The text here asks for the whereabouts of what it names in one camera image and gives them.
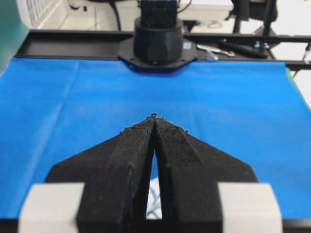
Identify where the black handled tool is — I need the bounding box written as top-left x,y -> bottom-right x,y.
218,40 -> 268,59

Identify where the blue table cloth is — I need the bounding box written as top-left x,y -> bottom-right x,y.
0,58 -> 311,218

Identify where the black table frame rail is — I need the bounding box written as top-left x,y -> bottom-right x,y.
15,30 -> 311,62

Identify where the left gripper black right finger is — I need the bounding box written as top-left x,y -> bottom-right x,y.
154,116 -> 284,233

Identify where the silver metal tool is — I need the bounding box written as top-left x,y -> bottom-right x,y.
196,44 -> 235,57

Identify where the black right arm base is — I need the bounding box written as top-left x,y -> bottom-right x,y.
118,0 -> 198,71

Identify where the white blue-striped towel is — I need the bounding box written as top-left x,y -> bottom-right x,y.
146,178 -> 162,219

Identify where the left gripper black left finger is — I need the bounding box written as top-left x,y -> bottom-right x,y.
18,114 -> 156,233

